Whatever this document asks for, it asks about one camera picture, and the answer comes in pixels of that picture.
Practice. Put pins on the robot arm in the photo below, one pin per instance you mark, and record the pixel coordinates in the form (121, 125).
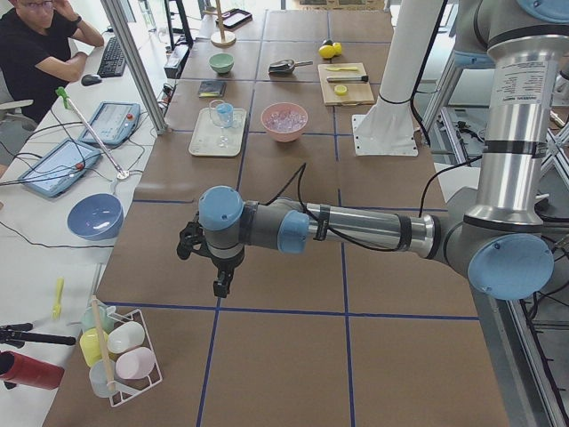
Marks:
(492, 234)

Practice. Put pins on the pink cup in rack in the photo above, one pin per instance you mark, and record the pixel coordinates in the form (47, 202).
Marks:
(136, 363)

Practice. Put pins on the wooden paper towel stand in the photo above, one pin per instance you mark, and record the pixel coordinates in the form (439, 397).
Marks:
(222, 37)

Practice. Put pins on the person in black shirt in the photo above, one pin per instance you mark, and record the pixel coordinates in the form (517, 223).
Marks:
(36, 58)

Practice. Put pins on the blue bowl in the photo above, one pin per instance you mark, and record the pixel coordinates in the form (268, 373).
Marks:
(97, 217)

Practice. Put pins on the wooden stick in rack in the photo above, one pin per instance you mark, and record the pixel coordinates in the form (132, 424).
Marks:
(109, 372)

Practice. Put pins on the teach pendant near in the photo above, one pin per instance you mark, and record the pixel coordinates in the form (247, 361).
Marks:
(60, 168)

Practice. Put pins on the yellow plastic knife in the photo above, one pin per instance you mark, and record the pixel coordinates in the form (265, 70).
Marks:
(338, 69)

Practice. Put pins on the green bowl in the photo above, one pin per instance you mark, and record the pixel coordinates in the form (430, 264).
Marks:
(221, 63)

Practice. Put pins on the teach pendant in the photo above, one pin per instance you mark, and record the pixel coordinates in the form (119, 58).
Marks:
(115, 121)
(60, 168)

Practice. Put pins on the computer mouse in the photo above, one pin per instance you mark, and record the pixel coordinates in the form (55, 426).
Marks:
(91, 79)

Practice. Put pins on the wooden cutting board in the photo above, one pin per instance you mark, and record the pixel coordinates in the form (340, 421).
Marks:
(359, 94)

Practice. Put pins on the teach pendant far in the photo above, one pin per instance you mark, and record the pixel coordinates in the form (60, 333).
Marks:
(115, 121)

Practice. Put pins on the blue cup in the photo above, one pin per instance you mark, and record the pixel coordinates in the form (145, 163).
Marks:
(225, 112)

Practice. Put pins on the pink bowl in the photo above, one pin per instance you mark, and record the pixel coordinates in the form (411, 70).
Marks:
(283, 137)

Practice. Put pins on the white wire cup rack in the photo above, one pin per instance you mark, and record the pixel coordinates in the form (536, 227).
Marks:
(126, 390)

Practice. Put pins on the yellow plastic fork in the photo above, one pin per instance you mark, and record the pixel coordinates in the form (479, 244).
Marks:
(56, 307)

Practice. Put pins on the purple tray far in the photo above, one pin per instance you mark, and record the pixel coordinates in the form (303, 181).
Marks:
(234, 18)

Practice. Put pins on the grey yellow cloth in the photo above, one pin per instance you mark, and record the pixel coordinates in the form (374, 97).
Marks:
(214, 89)

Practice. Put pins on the red bottle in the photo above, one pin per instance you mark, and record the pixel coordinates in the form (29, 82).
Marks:
(18, 369)

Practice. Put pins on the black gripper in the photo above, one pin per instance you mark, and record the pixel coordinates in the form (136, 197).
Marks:
(226, 265)

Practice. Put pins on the white cup in rack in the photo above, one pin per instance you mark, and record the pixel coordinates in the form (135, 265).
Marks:
(126, 337)

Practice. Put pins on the half lemon slice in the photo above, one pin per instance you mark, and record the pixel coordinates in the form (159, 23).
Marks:
(340, 90)

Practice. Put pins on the black tripod handle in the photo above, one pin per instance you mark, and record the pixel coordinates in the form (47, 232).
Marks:
(18, 335)

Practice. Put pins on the yellow cup in rack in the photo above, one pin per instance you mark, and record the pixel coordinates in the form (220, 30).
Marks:
(90, 347)

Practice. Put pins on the metal rod green tip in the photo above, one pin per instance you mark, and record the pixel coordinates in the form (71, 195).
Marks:
(121, 173)

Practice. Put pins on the cream bear tray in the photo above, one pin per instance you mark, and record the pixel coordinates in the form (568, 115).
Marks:
(210, 140)

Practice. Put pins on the black keyboard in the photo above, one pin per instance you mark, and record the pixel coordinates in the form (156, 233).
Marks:
(112, 62)

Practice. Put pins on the stainless steel ice scoop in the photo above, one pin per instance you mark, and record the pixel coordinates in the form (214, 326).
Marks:
(286, 67)

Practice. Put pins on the yellow lemon lower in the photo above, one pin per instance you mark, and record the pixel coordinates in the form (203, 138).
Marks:
(326, 51)

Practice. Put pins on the aluminium frame post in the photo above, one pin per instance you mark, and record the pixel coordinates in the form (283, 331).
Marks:
(119, 23)

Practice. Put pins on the clear wine glass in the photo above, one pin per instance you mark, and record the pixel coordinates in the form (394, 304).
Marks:
(218, 120)

